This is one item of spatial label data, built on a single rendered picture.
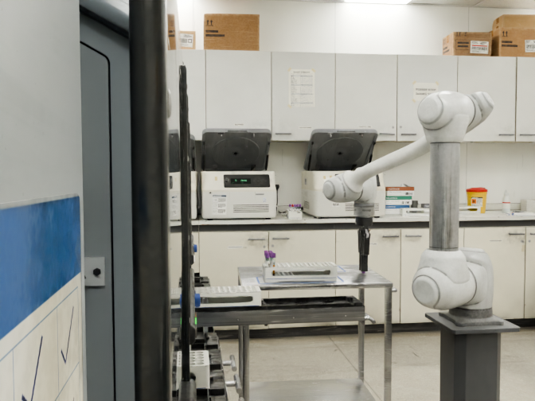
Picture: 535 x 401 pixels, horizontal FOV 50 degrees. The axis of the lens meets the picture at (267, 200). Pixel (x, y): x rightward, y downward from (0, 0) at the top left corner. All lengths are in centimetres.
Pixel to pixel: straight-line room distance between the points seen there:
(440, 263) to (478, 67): 327
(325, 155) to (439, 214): 276
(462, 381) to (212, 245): 243
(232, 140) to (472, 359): 277
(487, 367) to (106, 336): 175
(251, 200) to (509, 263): 211
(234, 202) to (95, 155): 352
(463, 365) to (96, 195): 176
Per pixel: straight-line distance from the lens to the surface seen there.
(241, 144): 453
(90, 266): 77
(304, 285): 228
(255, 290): 196
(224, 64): 460
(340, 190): 232
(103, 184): 76
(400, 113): 483
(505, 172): 560
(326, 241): 437
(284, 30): 506
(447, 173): 206
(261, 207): 427
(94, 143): 76
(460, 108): 207
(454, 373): 231
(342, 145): 467
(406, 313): 466
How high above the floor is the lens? 127
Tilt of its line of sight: 3 degrees down
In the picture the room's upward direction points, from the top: straight up
